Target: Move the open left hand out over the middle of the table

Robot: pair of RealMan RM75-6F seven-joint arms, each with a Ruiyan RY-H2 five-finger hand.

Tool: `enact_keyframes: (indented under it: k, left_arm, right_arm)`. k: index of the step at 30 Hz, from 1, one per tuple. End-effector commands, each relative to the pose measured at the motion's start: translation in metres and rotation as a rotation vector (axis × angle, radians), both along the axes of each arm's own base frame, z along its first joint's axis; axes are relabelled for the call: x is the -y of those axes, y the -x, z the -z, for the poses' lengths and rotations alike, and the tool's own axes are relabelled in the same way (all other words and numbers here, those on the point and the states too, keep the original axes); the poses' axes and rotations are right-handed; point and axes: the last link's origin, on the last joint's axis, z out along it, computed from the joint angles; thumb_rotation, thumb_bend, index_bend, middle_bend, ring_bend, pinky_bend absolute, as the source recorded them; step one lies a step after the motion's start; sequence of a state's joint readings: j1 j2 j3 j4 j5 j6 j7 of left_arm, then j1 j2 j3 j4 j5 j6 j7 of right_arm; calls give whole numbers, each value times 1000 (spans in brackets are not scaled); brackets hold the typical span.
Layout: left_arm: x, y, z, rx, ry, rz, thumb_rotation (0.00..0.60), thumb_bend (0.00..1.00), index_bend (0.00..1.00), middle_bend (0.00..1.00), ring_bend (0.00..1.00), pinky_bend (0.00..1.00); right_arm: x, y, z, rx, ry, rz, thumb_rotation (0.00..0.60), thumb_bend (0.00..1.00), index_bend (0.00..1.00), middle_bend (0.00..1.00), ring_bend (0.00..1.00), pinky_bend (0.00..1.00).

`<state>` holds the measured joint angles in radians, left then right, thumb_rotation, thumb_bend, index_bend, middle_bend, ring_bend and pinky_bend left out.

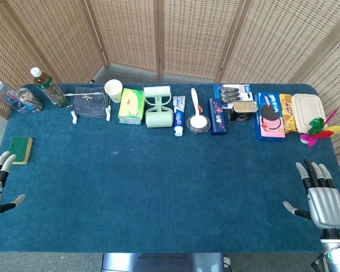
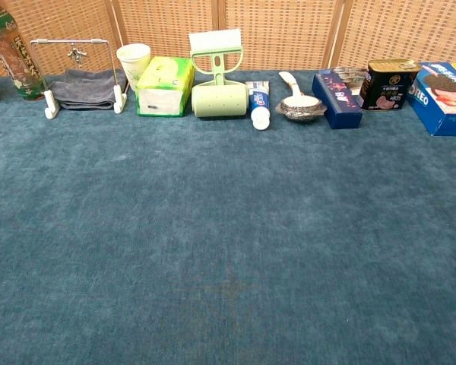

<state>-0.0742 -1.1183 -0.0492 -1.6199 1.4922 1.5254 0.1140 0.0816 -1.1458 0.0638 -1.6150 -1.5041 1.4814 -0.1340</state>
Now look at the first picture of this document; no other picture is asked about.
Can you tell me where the white dish brush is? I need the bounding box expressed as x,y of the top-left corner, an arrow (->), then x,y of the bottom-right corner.
188,88 -> 209,130

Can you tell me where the green tea bottle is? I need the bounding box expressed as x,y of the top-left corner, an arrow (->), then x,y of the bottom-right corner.
30,67 -> 69,109

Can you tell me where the green lint roller brush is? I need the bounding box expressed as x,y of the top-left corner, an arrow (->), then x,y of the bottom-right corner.
143,86 -> 174,129

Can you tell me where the clear water bottle white cap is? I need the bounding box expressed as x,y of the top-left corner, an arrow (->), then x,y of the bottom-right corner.
0,79 -> 27,114

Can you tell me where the dark blue slim box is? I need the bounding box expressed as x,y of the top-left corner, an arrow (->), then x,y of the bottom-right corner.
209,97 -> 228,136

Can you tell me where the pink blue cookie box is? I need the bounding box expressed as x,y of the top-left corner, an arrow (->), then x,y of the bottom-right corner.
254,91 -> 286,142

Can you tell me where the green tissue box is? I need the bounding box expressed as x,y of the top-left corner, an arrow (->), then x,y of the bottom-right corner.
117,88 -> 146,125

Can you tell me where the canned meat tin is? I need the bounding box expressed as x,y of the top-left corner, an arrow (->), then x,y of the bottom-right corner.
228,100 -> 259,123

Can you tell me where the yellow wafer pack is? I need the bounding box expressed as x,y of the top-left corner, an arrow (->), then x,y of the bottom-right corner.
279,93 -> 298,134

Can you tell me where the cream paper cup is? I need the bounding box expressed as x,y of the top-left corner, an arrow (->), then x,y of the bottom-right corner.
104,79 -> 124,104

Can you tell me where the white toothpaste tube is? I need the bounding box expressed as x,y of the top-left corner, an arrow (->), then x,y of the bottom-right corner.
172,95 -> 186,137

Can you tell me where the clear round dish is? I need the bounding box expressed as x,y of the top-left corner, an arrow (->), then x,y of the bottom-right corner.
186,114 -> 211,134

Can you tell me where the green and yellow sponge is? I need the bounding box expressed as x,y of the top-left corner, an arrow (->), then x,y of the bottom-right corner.
10,135 -> 34,165

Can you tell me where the wicker folding screen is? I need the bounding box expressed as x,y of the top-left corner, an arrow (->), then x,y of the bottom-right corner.
0,0 -> 340,182

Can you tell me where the beige lunch box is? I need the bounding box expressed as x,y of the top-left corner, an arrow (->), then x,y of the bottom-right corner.
291,93 -> 327,134

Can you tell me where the dark grey folded towel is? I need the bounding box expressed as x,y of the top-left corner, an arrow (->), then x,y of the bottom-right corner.
73,86 -> 108,118

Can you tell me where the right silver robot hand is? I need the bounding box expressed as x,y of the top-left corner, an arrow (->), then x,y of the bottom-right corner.
282,159 -> 340,230

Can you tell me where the binder clips blister pack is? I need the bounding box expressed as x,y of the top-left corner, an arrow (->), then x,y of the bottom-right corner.
213,83 -> 254,109

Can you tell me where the clear jar of snacks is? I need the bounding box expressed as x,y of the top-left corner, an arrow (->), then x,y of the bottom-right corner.
16,87 -> 44,114

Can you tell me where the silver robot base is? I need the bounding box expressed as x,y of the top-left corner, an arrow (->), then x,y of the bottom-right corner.
101,252 -> 226,272

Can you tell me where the blue table mat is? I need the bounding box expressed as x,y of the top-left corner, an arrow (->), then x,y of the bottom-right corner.
0,82 -> 340,253

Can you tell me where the colourful feather shuttlecock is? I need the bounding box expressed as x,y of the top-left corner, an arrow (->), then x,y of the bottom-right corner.
300,108 -> 340,148

